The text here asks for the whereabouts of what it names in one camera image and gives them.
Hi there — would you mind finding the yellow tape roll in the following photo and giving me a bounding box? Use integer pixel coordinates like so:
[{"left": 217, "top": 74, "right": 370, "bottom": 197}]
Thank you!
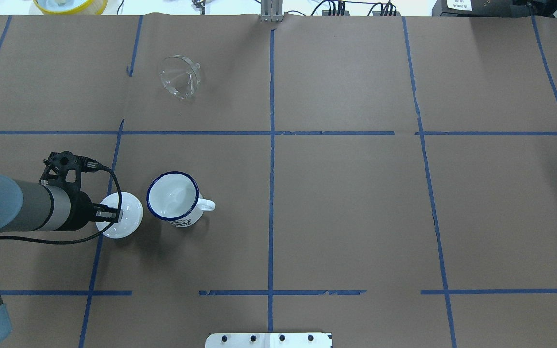
[{"left": 33, "top": 0, "right": 108, "bottom": 15}]

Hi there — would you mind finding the aluminium frame post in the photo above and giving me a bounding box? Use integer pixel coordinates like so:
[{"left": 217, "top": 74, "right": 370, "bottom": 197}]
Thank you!
[{"left": 258, "top": 0, "right": 284, "bottom": 23}]

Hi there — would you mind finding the white mug lid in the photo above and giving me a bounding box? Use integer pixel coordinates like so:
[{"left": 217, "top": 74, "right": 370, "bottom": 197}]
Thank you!
[{"left": 95, "top": 192, "right": 143, "bottom": 239}]

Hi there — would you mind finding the white enamel mug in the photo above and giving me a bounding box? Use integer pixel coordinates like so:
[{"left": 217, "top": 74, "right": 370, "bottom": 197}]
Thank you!
[{"left": 146, "top": 171, "right": 216, "bottom": 228}]

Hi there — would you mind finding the black computer box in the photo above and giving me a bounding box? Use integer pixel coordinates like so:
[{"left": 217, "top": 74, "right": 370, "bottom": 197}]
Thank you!
[{"left": 431, "top": 0, "right": 532, "bottom": 18}]

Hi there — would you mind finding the white camera stand base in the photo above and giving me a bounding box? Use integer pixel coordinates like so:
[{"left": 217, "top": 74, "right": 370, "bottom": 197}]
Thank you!
[{"left": 205, "top": 332, "right": 333, "bottom": 348}]

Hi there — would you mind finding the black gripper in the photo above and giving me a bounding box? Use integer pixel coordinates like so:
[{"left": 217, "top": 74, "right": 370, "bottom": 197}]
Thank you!
[{"left": 68, "top": 191, "right": 121, "bottom": 231}]

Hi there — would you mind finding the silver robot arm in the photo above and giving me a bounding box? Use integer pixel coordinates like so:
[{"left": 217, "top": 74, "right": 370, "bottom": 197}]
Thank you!
[{"left": 0, "top": 170, "right": 123, "bottom": 343}]

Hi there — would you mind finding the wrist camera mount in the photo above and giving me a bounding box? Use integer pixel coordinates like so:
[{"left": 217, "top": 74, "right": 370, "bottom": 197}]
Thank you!
[{"left": 38, "top": 151, "right": 103, "bottom": 189}]

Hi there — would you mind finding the clear glass funnel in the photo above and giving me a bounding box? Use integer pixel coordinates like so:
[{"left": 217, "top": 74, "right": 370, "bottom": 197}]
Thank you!
[{"left": 159, "top": 55, "right": 201, "bottom": 100}]

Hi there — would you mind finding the black camera cable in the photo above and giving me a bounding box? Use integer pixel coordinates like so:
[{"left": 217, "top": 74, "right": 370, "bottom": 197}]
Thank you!
[{"left": 0, "top": 164, "right": 123, "bottom": 245}]

